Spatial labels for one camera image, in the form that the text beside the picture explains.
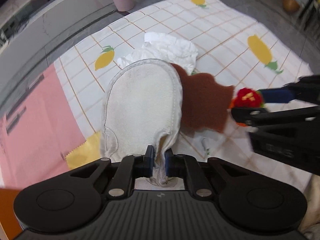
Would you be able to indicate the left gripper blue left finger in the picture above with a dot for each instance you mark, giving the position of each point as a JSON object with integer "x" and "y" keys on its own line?
{"x": 148, "y": 161}

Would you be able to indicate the white round cloth bag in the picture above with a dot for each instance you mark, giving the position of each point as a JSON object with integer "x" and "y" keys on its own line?
{"x": 142, "y": 106}

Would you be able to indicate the brown felt piece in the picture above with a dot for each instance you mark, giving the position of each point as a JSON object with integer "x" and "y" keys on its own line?
{"x": 205, "y": 102}

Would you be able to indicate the white tissue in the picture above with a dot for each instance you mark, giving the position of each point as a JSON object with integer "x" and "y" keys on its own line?
{"x": 163, "y": 47}

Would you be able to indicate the orange cardboard box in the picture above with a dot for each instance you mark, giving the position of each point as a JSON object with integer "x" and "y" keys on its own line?
{"x": 10, "y": 227}

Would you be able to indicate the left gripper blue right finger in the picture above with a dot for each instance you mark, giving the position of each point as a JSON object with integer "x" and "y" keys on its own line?
{"x": 168, "y": 162}

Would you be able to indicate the orange crochet fruit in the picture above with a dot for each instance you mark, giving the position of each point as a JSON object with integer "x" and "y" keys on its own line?
{"x": 247, "y": 98}

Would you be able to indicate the lemon pattern tablecloth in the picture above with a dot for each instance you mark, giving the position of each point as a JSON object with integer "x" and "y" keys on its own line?
{"x": 235, "y": 48}

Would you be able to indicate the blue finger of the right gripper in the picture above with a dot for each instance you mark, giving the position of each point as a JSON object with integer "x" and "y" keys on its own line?
{"x": 277, "y": 95}
{"x": 243, "y": 116}

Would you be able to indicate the yellow cloth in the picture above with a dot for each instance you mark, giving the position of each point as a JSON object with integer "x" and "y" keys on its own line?
{"x": 86, "y": 153}

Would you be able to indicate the brass bowl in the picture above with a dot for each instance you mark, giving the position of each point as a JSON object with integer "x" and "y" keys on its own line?
{"x": 291, "y": 6}

